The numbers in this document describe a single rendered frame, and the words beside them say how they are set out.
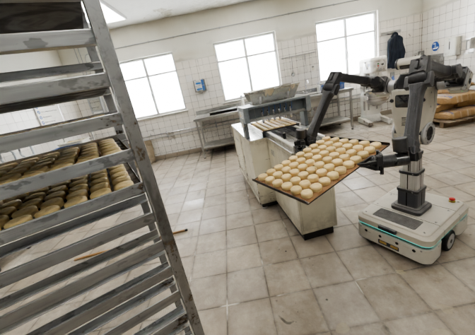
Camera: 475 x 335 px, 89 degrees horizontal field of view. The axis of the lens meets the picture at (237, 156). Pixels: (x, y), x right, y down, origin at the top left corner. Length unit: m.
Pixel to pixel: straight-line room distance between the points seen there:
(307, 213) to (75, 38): 1.95
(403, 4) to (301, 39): 2.34
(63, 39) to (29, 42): 0.06
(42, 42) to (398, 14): 6.89
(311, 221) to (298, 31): 4.70
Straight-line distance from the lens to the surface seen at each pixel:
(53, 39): 0.65
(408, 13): 7.27
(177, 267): 0.76
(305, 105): 2.70
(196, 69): 5.85
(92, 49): 1.08
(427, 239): 2.08
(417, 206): 2.27
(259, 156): 2.59
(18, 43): 0.66
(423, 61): 1.51
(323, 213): 2.25
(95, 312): 0.81
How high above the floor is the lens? 1.44
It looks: 17 degrees down
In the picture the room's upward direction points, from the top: 11 degrees counter-clockwise
